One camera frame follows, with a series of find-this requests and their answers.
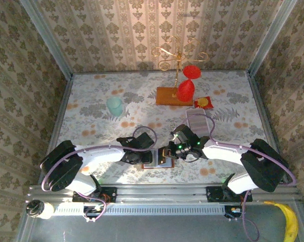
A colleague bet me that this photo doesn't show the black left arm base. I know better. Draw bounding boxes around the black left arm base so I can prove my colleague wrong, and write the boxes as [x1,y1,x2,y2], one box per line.
[72,176,117,204]

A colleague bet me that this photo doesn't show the grey metal shelf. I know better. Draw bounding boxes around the grey metal shelf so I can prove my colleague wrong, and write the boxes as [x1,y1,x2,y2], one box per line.
[15,204,304,242]

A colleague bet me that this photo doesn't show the teal translucent cup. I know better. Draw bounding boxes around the teal translucent cup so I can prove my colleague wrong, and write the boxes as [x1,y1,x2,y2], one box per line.
[106,97,124,117]

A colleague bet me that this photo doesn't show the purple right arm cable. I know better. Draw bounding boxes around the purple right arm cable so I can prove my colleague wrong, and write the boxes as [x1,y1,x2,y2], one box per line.
[183,113,298,187]

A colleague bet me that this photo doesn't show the yellow banana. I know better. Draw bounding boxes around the yellow banana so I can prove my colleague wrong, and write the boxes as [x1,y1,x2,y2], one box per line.
[264,201,299,242]

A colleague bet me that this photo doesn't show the white bottle with black cap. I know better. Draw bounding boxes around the white bottle with black cap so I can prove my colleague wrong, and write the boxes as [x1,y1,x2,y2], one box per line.
[25,199,55,220]

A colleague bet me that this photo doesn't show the gold jewelry stand wooden base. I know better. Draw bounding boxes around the gold jewelry stand wooden base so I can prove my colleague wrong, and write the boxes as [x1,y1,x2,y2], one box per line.
[151,35,210,106]

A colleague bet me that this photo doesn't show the white slotted cable duct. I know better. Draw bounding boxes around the white slotted cable duct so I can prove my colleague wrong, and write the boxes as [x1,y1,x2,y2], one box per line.
[53,203,226,216]

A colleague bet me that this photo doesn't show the aluminium mounting rail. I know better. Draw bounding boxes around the aluminium mounting rail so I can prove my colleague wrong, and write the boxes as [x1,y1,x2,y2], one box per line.
[28,185,300,204]

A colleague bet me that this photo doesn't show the grey metal frame post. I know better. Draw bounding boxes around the grey metal frame post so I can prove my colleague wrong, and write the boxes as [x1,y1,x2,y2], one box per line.
[247,0,298,76]
[20,0,74,79]

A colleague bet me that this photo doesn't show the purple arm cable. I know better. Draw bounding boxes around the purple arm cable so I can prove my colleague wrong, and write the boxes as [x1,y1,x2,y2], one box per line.
[183,113,298,187]
[40,126,158,192]

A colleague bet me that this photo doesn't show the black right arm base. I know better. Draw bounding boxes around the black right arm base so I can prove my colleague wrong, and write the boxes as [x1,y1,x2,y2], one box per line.
[206,173,252,204]

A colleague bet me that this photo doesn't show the dark credit card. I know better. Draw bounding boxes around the dark credit card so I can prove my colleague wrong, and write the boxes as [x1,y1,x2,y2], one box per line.
[158,149,168,165]

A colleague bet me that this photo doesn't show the brown leather card holder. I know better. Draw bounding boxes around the brown leather card holder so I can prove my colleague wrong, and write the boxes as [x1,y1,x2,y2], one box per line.
[141,150,175,169]

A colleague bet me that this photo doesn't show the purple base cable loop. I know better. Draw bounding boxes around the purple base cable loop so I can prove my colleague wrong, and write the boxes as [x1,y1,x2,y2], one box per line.
[242,191,261,242]
[73,193,107,223]

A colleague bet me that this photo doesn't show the red packet with gold coin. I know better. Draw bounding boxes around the red packet with gold coin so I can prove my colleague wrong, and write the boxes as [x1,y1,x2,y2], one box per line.
[194,96,215,110]

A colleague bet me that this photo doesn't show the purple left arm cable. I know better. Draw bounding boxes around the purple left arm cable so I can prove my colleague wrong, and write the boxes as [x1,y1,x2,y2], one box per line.
[40,126,158,192]

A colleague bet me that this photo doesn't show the red plastic goblet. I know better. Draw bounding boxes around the red plastic goblet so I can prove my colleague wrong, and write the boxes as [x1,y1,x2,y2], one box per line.
[176,65,202,103]

